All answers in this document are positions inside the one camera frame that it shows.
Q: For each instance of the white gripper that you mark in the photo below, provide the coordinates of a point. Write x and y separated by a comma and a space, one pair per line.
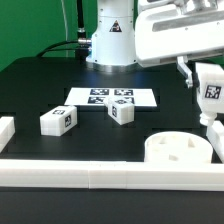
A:
167, 31

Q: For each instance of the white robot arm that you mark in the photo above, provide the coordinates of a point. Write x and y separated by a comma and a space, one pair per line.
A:
113, 42

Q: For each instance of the white paper marker sheet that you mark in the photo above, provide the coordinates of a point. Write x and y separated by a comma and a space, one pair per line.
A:
95, 96

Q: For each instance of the white U-shaped fence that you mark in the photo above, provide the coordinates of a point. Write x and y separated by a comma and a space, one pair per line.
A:
111, 175

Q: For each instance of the black cable upright connector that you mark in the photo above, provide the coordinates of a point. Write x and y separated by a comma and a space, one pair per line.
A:
81, 33

